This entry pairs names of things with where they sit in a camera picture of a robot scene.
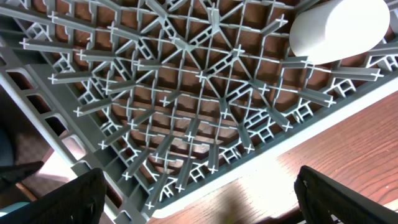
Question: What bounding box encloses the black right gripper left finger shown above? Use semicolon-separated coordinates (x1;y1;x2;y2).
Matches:
1;168;107;224

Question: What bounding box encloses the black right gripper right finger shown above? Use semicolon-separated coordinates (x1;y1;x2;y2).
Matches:
294;166;397;224

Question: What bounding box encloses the pale green cup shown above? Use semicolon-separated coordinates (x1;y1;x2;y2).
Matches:
289;0;390;65

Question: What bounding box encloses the pink cup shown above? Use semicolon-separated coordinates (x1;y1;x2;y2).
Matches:
36;138;86;183

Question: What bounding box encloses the light blue bowl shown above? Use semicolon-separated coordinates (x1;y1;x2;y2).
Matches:
0;202;29;217

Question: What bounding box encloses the grey dishwasher rack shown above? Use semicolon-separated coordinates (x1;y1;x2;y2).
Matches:
1;0;397;223

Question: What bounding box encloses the brown serving tray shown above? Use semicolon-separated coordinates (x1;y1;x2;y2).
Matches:
1;88;66;198

